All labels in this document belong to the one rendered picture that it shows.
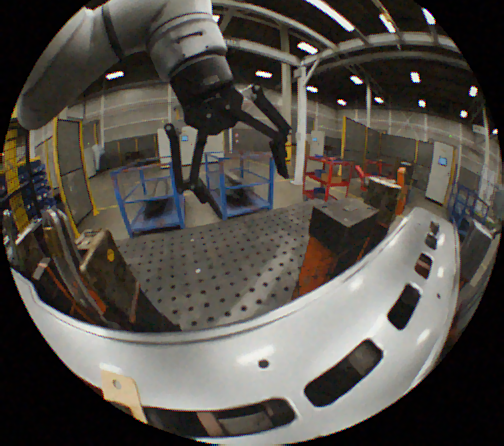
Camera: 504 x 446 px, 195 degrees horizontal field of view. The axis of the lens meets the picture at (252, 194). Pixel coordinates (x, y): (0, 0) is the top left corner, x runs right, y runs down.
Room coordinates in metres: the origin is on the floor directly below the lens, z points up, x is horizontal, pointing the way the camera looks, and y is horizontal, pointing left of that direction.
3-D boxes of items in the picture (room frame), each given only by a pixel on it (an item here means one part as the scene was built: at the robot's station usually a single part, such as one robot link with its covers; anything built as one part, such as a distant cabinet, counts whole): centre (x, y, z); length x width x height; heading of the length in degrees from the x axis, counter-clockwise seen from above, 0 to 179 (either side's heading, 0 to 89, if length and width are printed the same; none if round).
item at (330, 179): (2.24, -1.27, 0.49); 0.81 x 0.47 x 0.97; 10
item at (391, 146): (3.57, -6.30, 1.00); 3.64 x 0.14 x 2.00; 26
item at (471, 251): (-0.02, -0.52, 0.88); 0.11 x 0.10 x 0.36; 21
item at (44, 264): (-0.01, 0.40, 0.84); 0.11 x 0.08 x 0.29; 21
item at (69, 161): (1.36, 3.18, 1.00); 1.04 x 0.14 x 2.00; 26
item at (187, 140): (7.59, 2.71, 1.22); 2.40 x 0.54 x 2.45; 116
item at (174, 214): (1.89, 1.49, 0.47); 1.20 x 0.80 x 0.95; 24
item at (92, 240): (0.07, 0.21, 0.87); 0.12 x 0.09 x 0.35; 21
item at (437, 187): (2.28, -6.28, 1.22); 0.80 x 0.54 x 2.45; 26
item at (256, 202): (2.41, 0.30, 0.47); 1.20 x 0.80 x 0.95; 27
